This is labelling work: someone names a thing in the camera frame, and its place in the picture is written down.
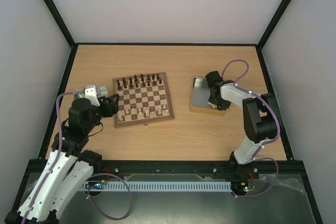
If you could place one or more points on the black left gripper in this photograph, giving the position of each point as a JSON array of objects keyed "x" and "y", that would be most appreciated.
[{"x": 113, "y": 108}]

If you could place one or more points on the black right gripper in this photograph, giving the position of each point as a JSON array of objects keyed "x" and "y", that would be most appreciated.
[{"x": 219, "y": 102}]

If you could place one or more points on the gold metal tin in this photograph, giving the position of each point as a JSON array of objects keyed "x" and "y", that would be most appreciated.
[{"x": 199, "y": 98}]

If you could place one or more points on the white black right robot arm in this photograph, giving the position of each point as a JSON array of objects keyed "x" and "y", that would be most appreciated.
[{"x": 260, "y": 117}]

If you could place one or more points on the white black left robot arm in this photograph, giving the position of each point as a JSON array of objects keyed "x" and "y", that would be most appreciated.
[{"x": 68, "y": 165}]

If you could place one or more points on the wooden chess board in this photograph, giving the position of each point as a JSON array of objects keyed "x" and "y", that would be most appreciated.
[{"x": 152, "y": 97}]

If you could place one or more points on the silver tin lid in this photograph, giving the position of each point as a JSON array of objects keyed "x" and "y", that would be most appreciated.
[{"x": 100, "y": 90}]

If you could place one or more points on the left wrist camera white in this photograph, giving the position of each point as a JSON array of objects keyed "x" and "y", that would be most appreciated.
[{"x": 91, "y": 93}]

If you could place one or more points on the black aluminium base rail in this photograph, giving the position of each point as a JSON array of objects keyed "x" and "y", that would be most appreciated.
[{"x": 214, "y": 169}]

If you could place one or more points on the light blue cable duct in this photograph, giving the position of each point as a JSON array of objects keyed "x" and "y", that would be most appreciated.
[{"x": 159, "y": 186}]

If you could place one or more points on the black frame post left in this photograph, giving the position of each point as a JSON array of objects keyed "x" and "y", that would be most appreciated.
[{"x": 60, "y": 22}]

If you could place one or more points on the black frame post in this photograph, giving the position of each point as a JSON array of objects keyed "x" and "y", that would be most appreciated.
[
  {"x": 273, "y": 23},
  {"x": 60, "y": 22}
]

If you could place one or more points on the black frame post right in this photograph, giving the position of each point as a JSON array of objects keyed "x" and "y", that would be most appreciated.
[{"x": 273, "y": 23}]

